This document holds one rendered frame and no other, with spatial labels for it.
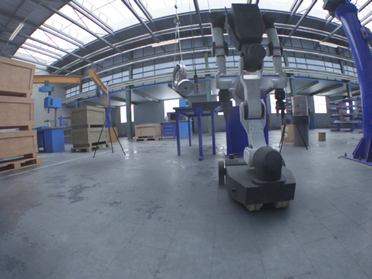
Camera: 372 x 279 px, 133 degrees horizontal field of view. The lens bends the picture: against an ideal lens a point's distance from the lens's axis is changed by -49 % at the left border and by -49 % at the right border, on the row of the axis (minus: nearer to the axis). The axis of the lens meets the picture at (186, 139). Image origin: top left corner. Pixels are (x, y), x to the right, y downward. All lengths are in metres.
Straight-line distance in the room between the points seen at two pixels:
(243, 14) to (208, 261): 1.37
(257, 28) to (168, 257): 1.36
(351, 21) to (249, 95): 2.13
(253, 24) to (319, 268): 1.33
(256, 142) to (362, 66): 1.95
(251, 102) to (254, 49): 0.39
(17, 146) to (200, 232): 3.38
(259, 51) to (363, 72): 1.79
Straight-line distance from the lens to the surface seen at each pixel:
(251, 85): 1.22
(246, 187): 0.87
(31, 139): 3.70
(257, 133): 1.18
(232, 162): 1.32
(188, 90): 1.97
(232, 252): 0.70
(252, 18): 1.24
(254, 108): 1.21
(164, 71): 10.34
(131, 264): 0.69
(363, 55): 2.60
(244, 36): 1.17
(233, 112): 2.84
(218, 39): 1.25
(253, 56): 1.03
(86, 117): 4.96
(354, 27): 2.77
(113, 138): 8.54
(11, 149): 3.55
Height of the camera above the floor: 0.49
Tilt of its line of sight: 4 degrees down
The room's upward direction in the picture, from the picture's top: 3 degrees counter-clockwise
